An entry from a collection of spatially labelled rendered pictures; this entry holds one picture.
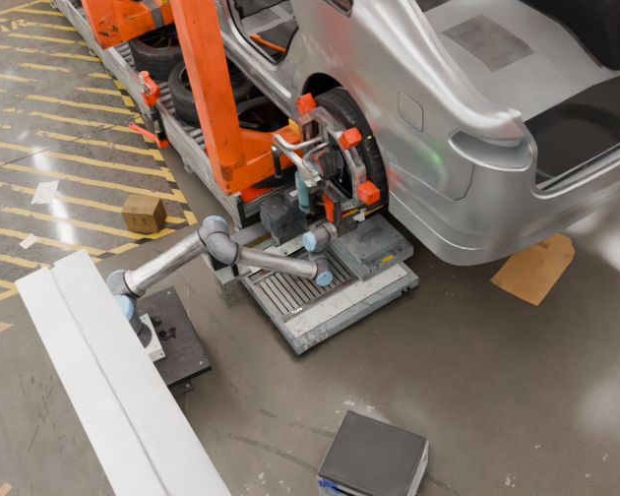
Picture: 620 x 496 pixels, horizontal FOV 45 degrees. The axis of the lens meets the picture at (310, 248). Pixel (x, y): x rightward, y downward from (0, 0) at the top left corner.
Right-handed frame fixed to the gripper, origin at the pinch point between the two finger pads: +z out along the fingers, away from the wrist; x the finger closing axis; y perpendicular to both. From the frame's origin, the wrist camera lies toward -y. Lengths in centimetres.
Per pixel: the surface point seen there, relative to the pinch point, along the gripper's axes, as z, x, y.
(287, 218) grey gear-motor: -24, -50, -11
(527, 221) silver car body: 26, 91, 29
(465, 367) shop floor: 9, 9, 99
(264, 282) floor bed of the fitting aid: -50, -65, 17
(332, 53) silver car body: 2, 41, -74
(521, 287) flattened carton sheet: 69, -5, 83
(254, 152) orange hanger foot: -27, -41, -53
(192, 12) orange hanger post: -46, 28, -119
